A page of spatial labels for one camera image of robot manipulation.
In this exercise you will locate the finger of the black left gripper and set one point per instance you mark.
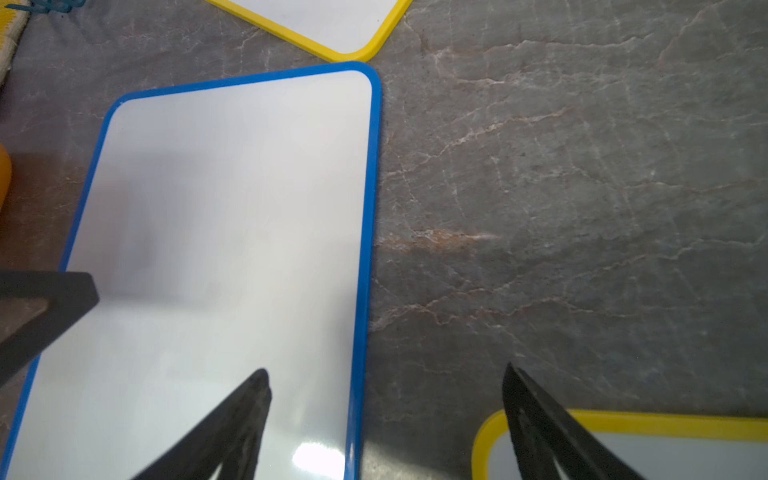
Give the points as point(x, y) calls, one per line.
point(69, 296)

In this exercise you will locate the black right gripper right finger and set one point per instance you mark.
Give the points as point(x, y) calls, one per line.
point(547, 441)

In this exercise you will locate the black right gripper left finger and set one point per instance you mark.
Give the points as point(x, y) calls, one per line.
point(226, 443)

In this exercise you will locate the yellow-framed whiteboard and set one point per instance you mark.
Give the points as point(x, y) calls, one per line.
point(333, 30)
point(667, 446)

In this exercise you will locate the blue-framed whiteboard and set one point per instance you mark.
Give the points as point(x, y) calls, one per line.
point(228, 227)

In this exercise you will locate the yellow storage tray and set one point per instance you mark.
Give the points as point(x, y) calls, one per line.
point(5, 174)

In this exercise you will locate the blue garden fork yellow handle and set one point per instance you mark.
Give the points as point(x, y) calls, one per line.
point(46, 6)

